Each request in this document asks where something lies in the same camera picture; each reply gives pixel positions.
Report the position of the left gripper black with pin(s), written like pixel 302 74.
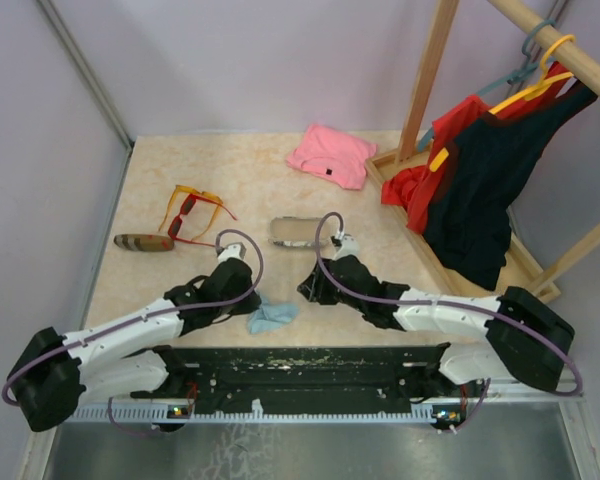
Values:
pixel 251 304

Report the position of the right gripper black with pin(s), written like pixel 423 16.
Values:
pixel 315 288

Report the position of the light blue cloth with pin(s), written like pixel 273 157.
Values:
pixel 271 316

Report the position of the map print glasses case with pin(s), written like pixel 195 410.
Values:
pixel 297 232

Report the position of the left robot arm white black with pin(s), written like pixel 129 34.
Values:
pixel 58 373

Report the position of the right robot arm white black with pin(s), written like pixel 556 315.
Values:
pixel 517 335

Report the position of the red sunglasses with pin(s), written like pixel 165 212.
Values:
pixel 197 220

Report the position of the orange sunglasses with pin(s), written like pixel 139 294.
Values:
pixel 192 197

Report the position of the brown striped glasses case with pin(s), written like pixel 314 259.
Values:
pixel 144 242

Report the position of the folded pink shirt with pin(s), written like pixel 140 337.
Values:
pixel 332 155

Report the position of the dark navy shirt hanging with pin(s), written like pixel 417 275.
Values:
pixel 488 166

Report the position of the teal hanger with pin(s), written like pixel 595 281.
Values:
pixel 516 76

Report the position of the yellow hanger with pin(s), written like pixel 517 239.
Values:
pixel 535 85

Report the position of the wooden clothes rack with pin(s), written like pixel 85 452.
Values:
pixel 460 47

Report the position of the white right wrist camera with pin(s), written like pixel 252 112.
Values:
pixel 344 245

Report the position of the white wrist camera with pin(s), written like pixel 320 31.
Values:
pixel 344 245
pixel 236 250

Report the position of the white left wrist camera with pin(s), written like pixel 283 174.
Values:
pixel 236 250

